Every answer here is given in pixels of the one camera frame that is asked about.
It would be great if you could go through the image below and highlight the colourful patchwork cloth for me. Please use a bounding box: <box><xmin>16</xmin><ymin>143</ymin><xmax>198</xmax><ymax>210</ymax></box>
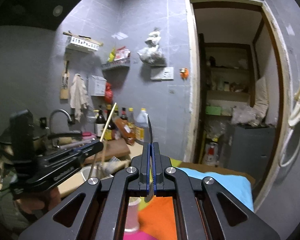
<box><xmin>137</xmin><ymin>158</ymin><xmax>255</xmax><ymax>240</ymax></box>

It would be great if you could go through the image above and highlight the white wall socket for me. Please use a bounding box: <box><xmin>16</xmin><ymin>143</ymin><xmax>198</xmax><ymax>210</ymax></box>
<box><xmin>151</xmin><ymin>67</ymin><xmax>174</xmax><ymax>81</ymax></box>

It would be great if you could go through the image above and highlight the bamboo chopstick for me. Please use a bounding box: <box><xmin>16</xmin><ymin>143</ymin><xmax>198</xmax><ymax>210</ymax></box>
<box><xmin>99</xmin><ymin>102</ymin><xmax>116</xmax><ymax>172</ymax></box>

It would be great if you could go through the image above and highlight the curved steel faucet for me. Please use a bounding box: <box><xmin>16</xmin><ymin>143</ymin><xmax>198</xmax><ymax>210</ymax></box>
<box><xmin>49</xmin><ymin>109</ymin><xmax>73</xmax><ymax>136</ymax></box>

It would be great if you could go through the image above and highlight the white dish towel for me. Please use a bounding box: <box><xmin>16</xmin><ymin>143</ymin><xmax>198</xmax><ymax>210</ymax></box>
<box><xmin>69</xmin><ymin>74</ymin><xmax>89</xmax><ymax>123</ymax></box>

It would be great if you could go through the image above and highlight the white wall basket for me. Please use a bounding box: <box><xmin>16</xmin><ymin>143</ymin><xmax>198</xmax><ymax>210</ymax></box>
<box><xmin>63</xmin><ymin>31</ymin><xmax>103</xmax><ymax>54</ymax></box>

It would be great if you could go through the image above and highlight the wooden storage shelf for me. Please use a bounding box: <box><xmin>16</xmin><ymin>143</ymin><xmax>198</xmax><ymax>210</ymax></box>
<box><xmin>203</xmin><ymin>42</ymin><xmax>252</xmax><ymax>106</ymax></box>

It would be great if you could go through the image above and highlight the white pillow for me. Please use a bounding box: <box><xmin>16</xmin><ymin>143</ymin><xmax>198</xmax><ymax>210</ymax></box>
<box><xmin>253</xmin><ymin>76</ymin><xmax>269</xmax><ymax>117</ymax></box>

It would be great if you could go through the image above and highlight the large dark liquid jug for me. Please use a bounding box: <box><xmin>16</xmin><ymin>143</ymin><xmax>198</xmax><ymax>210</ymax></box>
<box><xmin>135</xmin><ymin>108</ymin><xmax>151</xmax><ymax>142</ymax></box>

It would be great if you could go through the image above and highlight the red and white bottle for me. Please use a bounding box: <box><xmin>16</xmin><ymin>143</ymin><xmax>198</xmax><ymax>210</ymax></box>
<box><xmin>206</xmin><ymin>141</ymin><xmax>219</xmax><ymax>167</ymax></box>

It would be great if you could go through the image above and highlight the white hose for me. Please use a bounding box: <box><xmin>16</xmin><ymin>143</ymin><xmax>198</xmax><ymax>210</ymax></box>
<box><xmin>278</xmin><ymin>97</ymin><xmax>300</xmax><ymax>168</ymax></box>

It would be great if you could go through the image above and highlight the red snack packet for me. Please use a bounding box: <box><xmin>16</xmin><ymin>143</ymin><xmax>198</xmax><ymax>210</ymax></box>
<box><xmin>115</xmin><ymin>46</ymin><xmax>131</xmax><ymax>61</ymax></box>

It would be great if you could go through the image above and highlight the person's left forearm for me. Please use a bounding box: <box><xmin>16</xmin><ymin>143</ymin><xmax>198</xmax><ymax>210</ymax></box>
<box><xmin>0</xmin><ymin>197</ymin><xmax>49</xmax><ymax>240</ymax></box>

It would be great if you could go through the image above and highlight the clear crumpled plastic bag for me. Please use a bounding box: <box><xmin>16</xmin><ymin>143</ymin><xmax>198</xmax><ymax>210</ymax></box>
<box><xmin>231</xmin><ymin>105</ymin><xmax>262</xmax><ymax>127</ymax></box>

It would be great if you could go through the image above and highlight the green box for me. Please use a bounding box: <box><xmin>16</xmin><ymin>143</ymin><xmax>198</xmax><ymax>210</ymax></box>
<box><xmin>205</xmin><ymin>106</ymin><xmax>223</xmax><ymax>116</ymax></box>

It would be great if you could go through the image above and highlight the pale thin chopstick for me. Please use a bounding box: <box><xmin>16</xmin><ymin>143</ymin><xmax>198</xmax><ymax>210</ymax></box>
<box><xmin>89</xmin><ymin>152</ymin><xmax>98</xmax><ymax>179</ymax></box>

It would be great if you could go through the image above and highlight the wooden cutting board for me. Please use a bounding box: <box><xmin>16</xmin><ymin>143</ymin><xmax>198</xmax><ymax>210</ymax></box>
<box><xmin>83</xmin><ymin>138</ymin><xmax>130</xmax><ymax>165</ymax></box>

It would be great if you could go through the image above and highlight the white utensil holder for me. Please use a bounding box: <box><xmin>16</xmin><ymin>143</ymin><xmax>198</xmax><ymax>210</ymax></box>
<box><xmin>81</xmin><ymin>164</ymin><xmax>116</xmax><ymax>182</ymax></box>

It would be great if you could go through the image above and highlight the red plastic bag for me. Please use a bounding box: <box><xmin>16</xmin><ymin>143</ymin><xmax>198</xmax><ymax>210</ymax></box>
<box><xmin>104</xmin><ymin>82</ymin><xmax>114</xmax><ymax>104</ymax></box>

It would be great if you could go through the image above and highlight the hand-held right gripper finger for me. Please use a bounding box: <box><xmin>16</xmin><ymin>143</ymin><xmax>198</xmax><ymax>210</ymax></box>
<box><xmin>152</xmin><ymin>142</ymin><xmax>280</xmax><ymax>240</ymax></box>
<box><xmin>19</xmin><ymin>142</ymin><xmax>151</xmax><ymax>240</ymax></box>

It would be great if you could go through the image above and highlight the person's left hand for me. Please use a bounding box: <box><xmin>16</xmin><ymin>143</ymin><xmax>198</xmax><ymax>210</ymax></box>
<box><xmin>15</xmin><ymin>187</ymin><xmax>62</xmax><ymax>216</ymax></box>

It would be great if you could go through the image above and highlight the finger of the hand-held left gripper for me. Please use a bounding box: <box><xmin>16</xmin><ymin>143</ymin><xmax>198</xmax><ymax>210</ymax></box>
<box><xmin>46</xmin><ymin>141</ymin><xmax>104</xmax><ymax>165</ymax></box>

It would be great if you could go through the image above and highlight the green yellow snack packet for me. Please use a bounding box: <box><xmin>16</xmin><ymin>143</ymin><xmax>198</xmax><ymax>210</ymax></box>
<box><xmin>107</xmin><ymin>47</ymin><xmax>116</xmax><ymax>63</ymax></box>

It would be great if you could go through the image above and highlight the dark bottle with yellow label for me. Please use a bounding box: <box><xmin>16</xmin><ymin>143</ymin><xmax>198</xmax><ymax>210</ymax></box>
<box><xmin>104</xmin><ymin>105</ymin><xmax>116</xmax><ymax>141</ymax></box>

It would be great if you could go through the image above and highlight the white wall box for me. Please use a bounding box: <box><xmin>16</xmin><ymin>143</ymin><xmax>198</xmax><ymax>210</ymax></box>
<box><xmin>90</xmin><ymin>75</ymin><xmax>108</xmax><ymax>97</ymax></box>

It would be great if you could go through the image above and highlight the grey wall basket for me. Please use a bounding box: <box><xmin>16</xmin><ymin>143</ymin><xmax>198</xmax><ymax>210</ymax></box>
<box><xmin>101</xmin><ymin>59</ymin><xmax>131</xmax><ymax>72</ymax></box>

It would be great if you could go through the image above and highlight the white plastic cup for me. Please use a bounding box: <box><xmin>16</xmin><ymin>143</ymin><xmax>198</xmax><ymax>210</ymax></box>
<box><xmin>124</xmin><ymin>197</ymin><xmax>141</xmax><ymax>233</ymax></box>

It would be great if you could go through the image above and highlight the wooden door frame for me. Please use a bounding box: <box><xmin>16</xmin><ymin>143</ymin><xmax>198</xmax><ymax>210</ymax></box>
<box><xmin>184</xmin><ymin>0</ymin><xmax>293</xmax><ymax>206</ymax></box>

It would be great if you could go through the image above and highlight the dark bottle with white label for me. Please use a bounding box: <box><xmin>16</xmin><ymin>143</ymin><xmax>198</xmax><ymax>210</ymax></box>
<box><xmin>95</xmin><ymin>106</ymin><xmax>105</xmax><ymax>140</ymax></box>

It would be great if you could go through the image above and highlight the kitchen knife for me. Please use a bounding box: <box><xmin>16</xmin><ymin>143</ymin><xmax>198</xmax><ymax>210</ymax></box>
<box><xmin>144</xmin><ymin>114</ymin><xmax>157</xmax><ymax>203</ymax></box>

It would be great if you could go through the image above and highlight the black range hood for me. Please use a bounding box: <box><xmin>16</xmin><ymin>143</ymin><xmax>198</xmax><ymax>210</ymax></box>
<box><xmin>0</xmin><ymin>0</ymin><xmax>87</xmax><ymax>32</ymax></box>

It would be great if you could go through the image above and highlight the grey cabinet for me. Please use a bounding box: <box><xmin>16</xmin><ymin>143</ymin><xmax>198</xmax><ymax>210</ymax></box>
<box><xmin>224</xmin><ymin>124</ymin><xmax>276</xmax><ymax>173</ymax></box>

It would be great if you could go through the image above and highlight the hanging plastic bag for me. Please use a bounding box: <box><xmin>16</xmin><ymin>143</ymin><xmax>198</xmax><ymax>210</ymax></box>
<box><xmin>137</xmin><ymin>27</ymin><xmax>167</xmax><ymax>67</ymax></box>

